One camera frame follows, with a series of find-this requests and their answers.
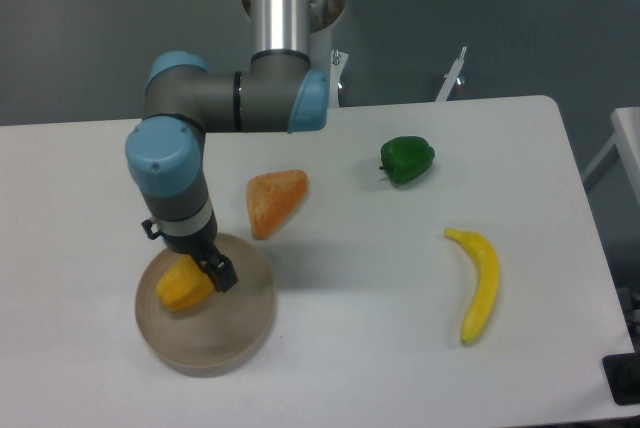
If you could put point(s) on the beige round plate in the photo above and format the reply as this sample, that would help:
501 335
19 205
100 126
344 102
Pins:
221 332

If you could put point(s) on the yellow toy bell pepper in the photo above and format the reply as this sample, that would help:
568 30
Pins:
175 287

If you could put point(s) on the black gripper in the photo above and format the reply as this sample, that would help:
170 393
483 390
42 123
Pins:
218 270

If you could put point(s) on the white side table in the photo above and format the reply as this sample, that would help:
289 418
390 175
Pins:
622 145

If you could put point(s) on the black device at table edge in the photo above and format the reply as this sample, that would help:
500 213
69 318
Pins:
622 374

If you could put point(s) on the green toy bell pepper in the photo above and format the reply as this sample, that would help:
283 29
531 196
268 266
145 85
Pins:
406 158

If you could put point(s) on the yellow toy banana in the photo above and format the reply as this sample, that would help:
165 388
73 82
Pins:
485 259

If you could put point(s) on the orange triangular toy bread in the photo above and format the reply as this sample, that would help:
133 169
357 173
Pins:
272 197

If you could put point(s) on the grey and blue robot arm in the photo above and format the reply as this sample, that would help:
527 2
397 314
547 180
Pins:
184 102

